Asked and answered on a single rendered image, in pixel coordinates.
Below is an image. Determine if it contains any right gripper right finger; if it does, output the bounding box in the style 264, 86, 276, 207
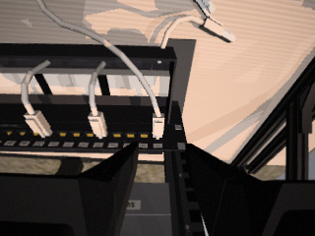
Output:
185, 144, 315, 236

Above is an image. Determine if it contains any grey network cable with plug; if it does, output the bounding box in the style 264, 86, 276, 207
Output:
88, 61, 107, 139
160, 15, 236, 48
21, 60, 52, 138

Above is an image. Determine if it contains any grey network cable with plugs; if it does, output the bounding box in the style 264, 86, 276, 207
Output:
36, 0, 216, 140

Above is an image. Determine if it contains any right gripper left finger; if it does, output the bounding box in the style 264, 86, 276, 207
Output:
0, 142, 139, 236

